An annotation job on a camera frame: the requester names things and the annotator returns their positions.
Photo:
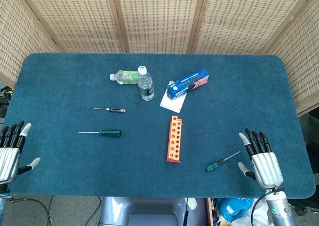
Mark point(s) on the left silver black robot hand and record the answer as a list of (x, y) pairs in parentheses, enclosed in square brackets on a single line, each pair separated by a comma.
[(8, 158)]

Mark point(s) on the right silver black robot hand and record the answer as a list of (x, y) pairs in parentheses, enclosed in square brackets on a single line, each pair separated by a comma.
[(268, 168)]

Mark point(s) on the green black striped screwdriver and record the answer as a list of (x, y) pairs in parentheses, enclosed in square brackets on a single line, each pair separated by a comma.
[(213, 165)]

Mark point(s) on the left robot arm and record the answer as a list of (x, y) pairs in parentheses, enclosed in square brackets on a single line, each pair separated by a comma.
[(3, 206)]

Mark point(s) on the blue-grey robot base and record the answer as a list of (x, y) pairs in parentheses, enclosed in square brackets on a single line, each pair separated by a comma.
[(149, 211)]

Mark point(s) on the orange tool holder rack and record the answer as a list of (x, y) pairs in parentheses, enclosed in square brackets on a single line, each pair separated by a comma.
[(174, 141)]

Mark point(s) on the black metal precision screwdriver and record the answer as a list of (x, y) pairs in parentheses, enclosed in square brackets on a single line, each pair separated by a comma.
[(115, 110)]

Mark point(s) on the white plastic bag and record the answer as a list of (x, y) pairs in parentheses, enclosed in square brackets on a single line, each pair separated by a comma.
[(260, 211)]

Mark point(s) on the black equipment with yellow part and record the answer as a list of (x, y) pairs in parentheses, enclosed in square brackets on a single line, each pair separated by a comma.
[(5, 98)]

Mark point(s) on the blue table mat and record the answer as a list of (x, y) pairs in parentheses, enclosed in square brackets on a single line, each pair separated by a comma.
[(74, 166)]

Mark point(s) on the red-brown crate edge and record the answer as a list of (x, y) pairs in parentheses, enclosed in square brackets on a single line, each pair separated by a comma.
[(209, 213)]

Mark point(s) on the white round plate on base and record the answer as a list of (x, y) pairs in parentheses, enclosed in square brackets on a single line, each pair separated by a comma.
[(192, 203)]

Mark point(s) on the white flat box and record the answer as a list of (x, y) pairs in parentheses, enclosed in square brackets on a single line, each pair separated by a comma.
[(173, 103)]

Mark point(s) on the blue cookie box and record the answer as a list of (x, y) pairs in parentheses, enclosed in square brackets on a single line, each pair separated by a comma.
[(184, 85)]

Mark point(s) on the clear bottle light green label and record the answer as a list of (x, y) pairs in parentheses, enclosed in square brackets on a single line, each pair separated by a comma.
[(124, 77)]

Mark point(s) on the clear bottle dark green label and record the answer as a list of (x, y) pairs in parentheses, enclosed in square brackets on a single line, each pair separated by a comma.
[(146, 87)]

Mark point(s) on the bamboo folding screen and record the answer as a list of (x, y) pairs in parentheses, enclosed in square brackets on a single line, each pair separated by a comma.
[(159, 19)]

